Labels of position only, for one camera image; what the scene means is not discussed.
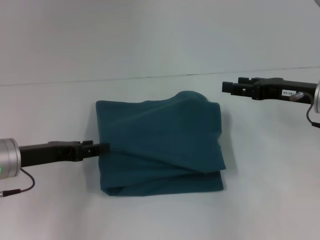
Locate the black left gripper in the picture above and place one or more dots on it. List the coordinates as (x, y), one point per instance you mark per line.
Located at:
(47, 152)

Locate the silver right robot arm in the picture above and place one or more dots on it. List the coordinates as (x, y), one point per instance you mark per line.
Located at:
(317, 96)

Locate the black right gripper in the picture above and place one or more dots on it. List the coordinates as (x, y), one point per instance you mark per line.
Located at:
(282, 91)

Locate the teal blue shirt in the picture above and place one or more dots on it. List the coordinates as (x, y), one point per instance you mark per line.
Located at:
(160, 145)

